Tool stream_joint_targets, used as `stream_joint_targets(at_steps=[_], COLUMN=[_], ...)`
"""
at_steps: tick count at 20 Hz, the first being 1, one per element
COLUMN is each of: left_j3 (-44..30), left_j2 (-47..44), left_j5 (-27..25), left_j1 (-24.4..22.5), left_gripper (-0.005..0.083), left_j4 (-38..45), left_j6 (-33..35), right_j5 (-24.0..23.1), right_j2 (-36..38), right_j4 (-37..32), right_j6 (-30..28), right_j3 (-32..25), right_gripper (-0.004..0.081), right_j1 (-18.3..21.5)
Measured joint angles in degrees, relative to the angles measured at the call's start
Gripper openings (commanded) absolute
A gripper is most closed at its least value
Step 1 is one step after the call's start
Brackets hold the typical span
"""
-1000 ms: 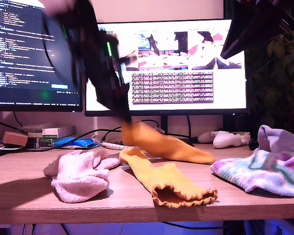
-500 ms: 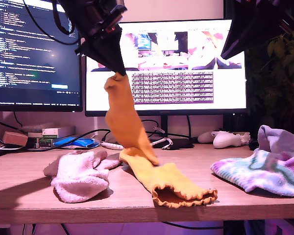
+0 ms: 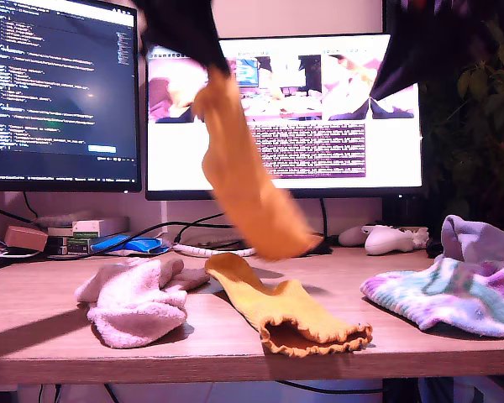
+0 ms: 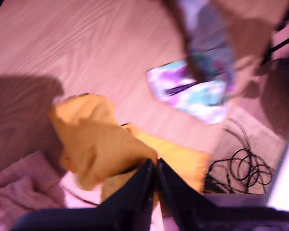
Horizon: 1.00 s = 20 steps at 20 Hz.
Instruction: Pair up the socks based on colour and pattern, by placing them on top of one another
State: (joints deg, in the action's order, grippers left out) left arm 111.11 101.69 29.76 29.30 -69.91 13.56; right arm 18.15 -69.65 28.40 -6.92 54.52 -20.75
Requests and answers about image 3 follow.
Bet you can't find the plain orange sock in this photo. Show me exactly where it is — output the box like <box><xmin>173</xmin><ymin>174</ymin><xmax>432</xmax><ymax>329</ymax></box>
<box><xmin>192</xmin><ymin>66</ymin><xmax>325</xmax><ymax>262</ymax></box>

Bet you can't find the white lavender sock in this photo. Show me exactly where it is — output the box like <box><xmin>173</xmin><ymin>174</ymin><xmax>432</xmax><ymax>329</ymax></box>
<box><xmin>439</xmin><ymin>214</ymin><xmax>504</xmax><ymax>265</ymax></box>

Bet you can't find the pink fluffy sock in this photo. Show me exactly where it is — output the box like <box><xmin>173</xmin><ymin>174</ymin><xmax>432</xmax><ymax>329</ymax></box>
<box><xmin>74</xmin><ymin>268</ymin><xmax>189</xmax><ymax>349</ymax></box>
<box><xmin>95</xmin><ymin>257</ymin><xmax>212</xmax><ymax>304</ymax></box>

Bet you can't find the tie-dye sock with lettering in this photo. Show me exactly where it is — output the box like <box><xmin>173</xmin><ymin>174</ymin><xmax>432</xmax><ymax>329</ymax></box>
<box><xmin>360</xmin><ymin>256</ymin><xmax>504</xmax><ymax>339</ymax></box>

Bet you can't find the orange sock with frilled cuff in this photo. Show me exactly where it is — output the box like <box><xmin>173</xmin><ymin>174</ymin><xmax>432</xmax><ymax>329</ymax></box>
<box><xmin>204</xmin><ymin>251</ymin><xmax>374</xmax><ymax>359</ymax></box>

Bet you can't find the large monitor with white screen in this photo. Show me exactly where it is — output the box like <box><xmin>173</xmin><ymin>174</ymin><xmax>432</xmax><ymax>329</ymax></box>
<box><xmin>145</xmin><ymin>32</ymin><xmax>425</xmax><ymax>202</ymax></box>

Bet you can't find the dark monitor with code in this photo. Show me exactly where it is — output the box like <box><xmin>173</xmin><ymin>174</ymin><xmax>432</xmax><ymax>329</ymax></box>
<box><xmin>0</xmin><ymin>0</ymin><xmax>143</xmax><ymax>193</ymax></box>

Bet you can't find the white game controller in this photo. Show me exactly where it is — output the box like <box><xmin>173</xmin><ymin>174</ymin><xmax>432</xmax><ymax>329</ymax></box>
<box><xmin>339</xmin><ymin>224</ymin><xmax>430</xmax><ymax>256</ymax></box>

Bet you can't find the black monitor stand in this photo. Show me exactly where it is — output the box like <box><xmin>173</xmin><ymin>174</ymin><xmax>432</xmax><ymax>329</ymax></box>
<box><xmin>304</xmin><ymin>233</ymin><xmax>335</xmax><ymax>256</ymax></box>

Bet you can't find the blue packet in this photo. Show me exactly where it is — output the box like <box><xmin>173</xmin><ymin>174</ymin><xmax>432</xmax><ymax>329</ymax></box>
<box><xmin>91</xmin><ymin>234</ymin><xmax>171</xmax><ymax>256</ymax></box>

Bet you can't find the white box with green label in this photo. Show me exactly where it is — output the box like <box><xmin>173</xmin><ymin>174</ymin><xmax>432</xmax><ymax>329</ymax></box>
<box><xmin>72</xmin><ymin>220</ymin><xmax>102</xmax><ymax>239</ymax></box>

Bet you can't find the grey pouch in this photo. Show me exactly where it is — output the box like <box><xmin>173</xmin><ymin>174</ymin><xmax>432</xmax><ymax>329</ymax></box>
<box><xmin>36</xmin><ymin>211</ymin><xmax>94</xmax><ymax>228</ymax></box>

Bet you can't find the stack of green boxes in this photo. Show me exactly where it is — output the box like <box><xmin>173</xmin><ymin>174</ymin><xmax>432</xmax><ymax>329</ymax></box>
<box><xmin>48</xmin><ymin>226</ymin><xmax>94</xmax><ymax>256</ymax></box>

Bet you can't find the black monitor cable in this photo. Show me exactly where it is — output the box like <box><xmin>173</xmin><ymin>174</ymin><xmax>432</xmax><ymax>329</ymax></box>
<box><xmin>318</xmin><ymin>197</ymin><xmax>329</xmax><ymax>238</ymax></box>

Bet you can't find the looped black cable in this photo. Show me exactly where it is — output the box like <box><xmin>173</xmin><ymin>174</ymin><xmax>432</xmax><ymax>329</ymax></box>
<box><xmin>175</xmin><ymin>223</ymin><xmax>239</xmax><ymax>251</ymax></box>

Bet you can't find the long black cable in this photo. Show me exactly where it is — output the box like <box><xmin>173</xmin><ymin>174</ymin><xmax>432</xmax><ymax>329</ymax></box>
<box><xmin>102</xmin><ymin>212</ymin><xmax>236</xmax><ymax>253</ymax></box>

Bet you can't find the white spiral cable wrap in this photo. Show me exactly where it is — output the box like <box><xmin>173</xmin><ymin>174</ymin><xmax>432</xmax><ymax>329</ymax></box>
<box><xmin>171</xmin><ymin>242</ymin><xmax>258</xmax><ymax>258</ymax></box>

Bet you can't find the black table frame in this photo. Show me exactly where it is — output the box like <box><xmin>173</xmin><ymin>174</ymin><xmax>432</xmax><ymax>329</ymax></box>
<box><xmin>381</xmin><ymin>377</ymin><xmax>421</xmax><ymax>403</ymax></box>

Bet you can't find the black cable under table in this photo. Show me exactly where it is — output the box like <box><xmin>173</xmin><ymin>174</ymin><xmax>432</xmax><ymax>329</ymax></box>
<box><xmin>276</xmin><ymin>379</ymin><xmax>386</xmax><ymax>395</ymax></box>

